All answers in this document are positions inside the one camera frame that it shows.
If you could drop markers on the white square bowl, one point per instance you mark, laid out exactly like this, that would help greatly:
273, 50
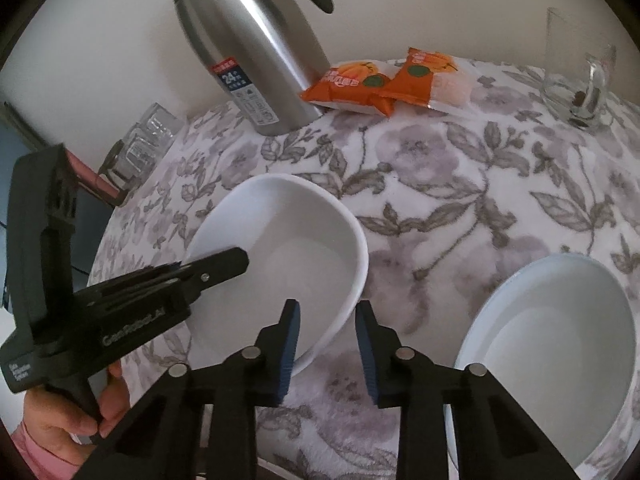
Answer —
302, 243

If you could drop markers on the pink rolled mat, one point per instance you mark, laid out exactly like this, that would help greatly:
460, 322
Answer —
94, 183

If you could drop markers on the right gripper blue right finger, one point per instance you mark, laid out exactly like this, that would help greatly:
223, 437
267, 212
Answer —
377, 347

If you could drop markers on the clear glass mug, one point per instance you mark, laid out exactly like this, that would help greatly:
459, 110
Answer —
579, 65

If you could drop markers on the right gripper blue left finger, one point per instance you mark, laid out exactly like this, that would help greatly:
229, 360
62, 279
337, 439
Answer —
277, 344

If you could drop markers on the orange snack packet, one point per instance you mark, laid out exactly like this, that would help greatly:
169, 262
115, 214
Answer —
432, 80

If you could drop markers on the stainless steel thermos jug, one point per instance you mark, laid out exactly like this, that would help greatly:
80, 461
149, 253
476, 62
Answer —
263, 53

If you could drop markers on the pale blue bowl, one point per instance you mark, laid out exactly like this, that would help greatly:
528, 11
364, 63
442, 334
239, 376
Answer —
560, 336

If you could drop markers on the glass teapot black handle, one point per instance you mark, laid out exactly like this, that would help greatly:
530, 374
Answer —
123, 171

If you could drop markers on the person's left hand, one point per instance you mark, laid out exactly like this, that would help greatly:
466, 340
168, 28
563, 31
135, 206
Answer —
53, 421

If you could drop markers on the upturned drinking glass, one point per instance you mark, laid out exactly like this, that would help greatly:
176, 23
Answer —
152, 136

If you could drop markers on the grey floral tablecloth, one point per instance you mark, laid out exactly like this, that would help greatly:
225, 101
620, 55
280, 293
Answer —
451, 207

